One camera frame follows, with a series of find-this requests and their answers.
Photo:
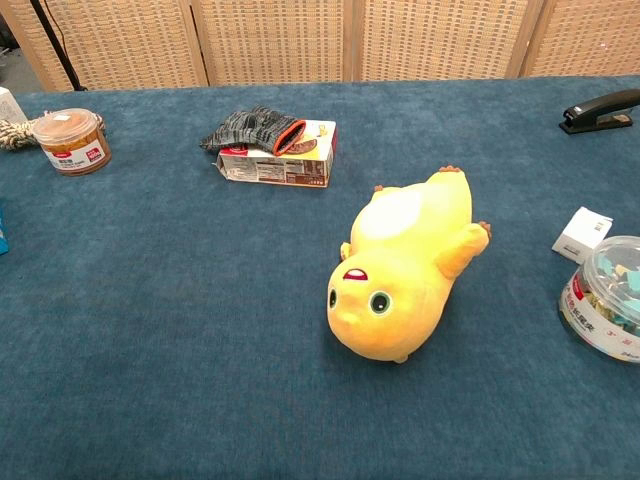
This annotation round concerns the grey knit glove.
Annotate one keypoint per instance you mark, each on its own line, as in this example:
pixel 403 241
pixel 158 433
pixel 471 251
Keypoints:
pixel 250 130

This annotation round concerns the chocolate biscuit carton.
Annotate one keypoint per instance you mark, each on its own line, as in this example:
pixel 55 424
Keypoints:
pixel 280 170

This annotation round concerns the yellow plush toy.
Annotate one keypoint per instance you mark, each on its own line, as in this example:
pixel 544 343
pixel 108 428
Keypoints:
pixel 400 280

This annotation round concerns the blue table cloth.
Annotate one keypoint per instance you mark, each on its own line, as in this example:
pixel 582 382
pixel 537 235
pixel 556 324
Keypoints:
pixel 200 325

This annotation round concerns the woven wooden folding screen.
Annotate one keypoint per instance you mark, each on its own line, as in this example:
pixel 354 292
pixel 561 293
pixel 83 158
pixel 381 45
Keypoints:
pixel 275 40

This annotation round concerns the small white cube box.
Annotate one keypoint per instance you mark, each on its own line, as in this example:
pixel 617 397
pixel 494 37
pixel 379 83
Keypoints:
pixel 580 235

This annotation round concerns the clear jar with brown contents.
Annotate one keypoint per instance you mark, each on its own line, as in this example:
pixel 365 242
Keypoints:
pixel 75 150

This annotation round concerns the clear tub of binder clips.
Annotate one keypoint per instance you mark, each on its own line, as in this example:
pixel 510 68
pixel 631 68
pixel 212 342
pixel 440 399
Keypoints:
pixel 600 310

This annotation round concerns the black stapler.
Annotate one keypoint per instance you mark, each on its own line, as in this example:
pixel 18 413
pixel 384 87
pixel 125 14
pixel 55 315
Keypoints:
pixel 600 107

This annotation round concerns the blue cookie box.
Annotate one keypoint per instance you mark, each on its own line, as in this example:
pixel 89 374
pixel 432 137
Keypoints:
pixel 3 230

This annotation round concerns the black tripod stand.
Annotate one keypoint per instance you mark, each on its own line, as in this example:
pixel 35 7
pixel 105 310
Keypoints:
pixel 52 37

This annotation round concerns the white cardboard box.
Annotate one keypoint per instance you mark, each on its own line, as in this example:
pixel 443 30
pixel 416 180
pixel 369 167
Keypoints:
pixel 10 107

